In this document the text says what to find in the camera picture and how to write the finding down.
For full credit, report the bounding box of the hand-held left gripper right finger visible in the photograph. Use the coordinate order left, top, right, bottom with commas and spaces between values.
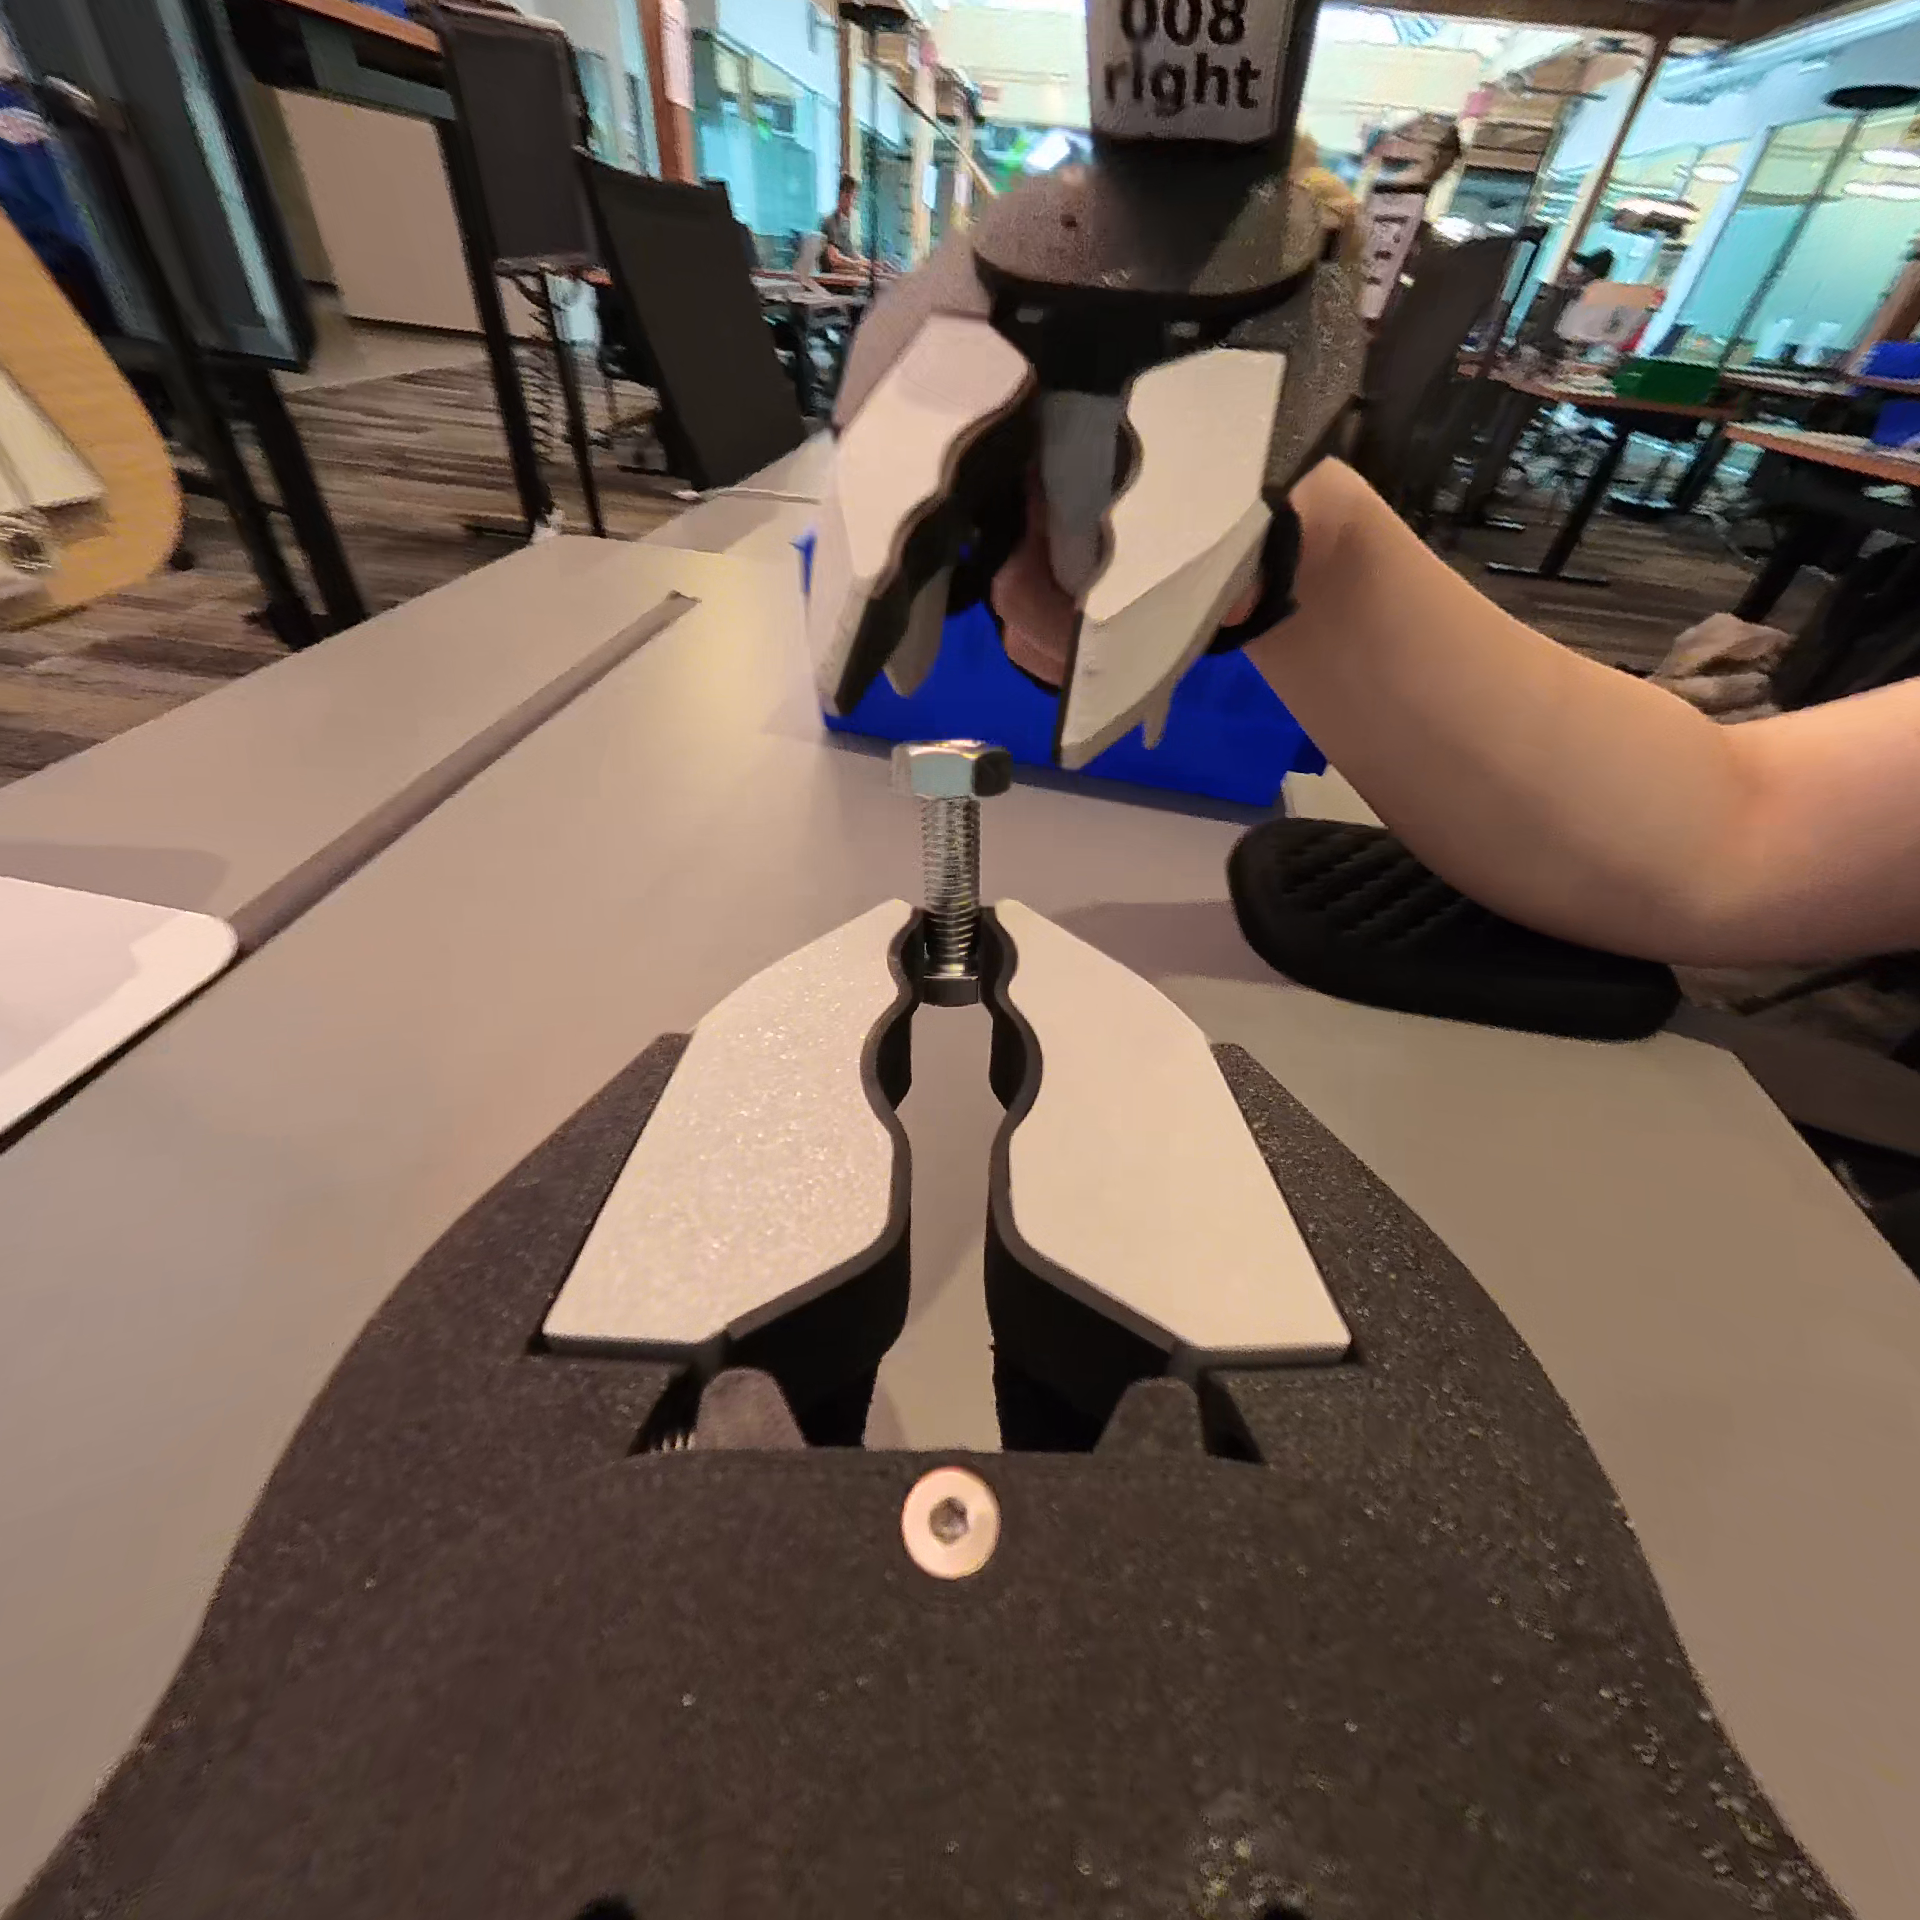
983, 896, 1357, 1373

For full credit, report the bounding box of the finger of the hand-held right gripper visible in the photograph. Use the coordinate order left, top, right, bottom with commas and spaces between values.
808, 312, 1040, 719
1054, 348, 1291, 775

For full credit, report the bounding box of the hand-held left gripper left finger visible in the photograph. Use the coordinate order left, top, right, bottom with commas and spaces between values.
540, 896, 920, 1372

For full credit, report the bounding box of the blue plastic bin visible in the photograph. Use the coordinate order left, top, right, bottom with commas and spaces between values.
794, 526, 1330, 812

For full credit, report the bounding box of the steel hex nut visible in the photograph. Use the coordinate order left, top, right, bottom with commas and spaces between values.
890, 739, 1013, 802

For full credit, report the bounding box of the steel hex bolt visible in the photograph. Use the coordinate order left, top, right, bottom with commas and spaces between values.
917, 793, 994, 1006

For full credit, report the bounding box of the person's right forearm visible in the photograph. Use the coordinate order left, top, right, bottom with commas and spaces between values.
1253, 456, 1920, 969

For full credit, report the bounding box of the person's right hand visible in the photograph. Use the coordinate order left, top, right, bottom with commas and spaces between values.
988, 529, 1087, 690

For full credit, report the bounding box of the black panel stand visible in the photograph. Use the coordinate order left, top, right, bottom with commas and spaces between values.
427, 0, 608, 543
577, 149, 803, 489

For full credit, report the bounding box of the black mesh office chair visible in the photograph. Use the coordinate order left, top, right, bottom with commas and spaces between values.
1357, 226, 1554, 526

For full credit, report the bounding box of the white cloth heap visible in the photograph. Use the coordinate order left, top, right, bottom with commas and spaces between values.
1650, 613, 1794, 723

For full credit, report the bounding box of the wooden top office desk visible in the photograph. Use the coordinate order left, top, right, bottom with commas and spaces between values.
287, 0, 483, 340

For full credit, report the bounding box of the dark framed panel on stand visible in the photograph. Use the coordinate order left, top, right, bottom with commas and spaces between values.
47, 0, 368, 645

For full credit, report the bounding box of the wooden backboard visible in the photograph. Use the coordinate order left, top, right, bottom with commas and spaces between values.
0, 209, 187, 630

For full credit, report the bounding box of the blue striped jacket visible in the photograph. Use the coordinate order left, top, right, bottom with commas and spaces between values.
0, 73, 106, 290

